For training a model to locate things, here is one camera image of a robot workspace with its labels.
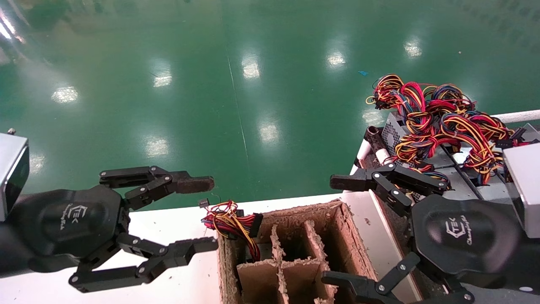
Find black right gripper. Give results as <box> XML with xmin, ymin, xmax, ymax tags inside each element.
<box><xmin>321</xmin><ymin>163</ymin><xmax>521</xmax><ymax>304</ymax></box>

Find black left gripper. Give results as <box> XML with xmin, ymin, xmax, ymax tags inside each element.
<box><xmin>16</xmin><ymin>166</ymin><xmax>219</xmax><ymax>293</ymax></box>

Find grey power supply coloured wires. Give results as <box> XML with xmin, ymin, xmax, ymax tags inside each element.
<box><xmin>198</xmin><ymin>198</ymin><xmax>264</xmax><ymax>262</ymax></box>

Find brown cardboard box with dividers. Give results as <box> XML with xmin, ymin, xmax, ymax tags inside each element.
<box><xmin>217</xmin><ymin>199</ymin><xmax>380</xmax><ymax>304</ymax></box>

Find white pipe leg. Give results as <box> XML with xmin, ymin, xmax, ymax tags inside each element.
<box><xmin>349</xmin><ymin>138</ymin><xmax>373</xmax><ymax>176</ymax></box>

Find black pipe connector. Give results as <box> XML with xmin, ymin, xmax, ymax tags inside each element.
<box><xmin>365</xmin><ymin>126</ymin><xmax>385</xmax><ymax>147</ymax></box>

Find small coloured wire bundle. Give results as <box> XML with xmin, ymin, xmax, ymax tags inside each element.
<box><xmin>411</xmin><ymin>160</ymin><xmax>451</xmax><ymax>183</ymax></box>

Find tangled coloured wire bundle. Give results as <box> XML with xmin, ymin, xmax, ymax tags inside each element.
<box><xmin>365</xmin><ymin>74</ymin><xmax>476</xmax><ymax>127</ymax></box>
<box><xmin>392</xmin><ymin>111</ymin><xmax>528</xmax><ymax>185</ymax></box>

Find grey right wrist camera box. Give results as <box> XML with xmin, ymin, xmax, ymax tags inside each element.
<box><xmin>502</xmin><ymin>143</ymin><xmax>540</xmax><ymax>239</ymax></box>

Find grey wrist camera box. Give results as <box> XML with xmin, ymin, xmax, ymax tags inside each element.
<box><xmin>0</xmin><ymin>128</ymin><xmax>30</xmax><ymax>222</ymax></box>
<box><xmin>502</xmin><ymin>143</ymin><xmax>540</xmax><ymax>239</ymax></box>

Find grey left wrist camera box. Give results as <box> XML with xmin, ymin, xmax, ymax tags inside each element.
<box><xmin>0</xmin><ymin>128</ymin><xmax>30</xmax><ymax>222</ymax></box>

